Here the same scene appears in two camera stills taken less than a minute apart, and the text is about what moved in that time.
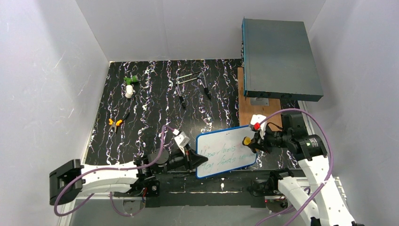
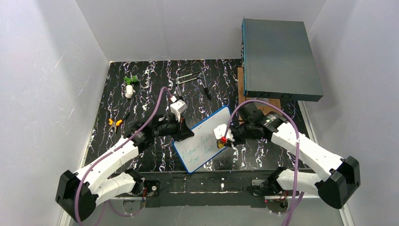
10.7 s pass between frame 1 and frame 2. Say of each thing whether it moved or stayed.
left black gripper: moved
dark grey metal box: stayed
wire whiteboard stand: stayed
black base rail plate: stayed
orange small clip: stayed
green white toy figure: stayed
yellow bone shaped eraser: moved
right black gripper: moved
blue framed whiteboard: moved
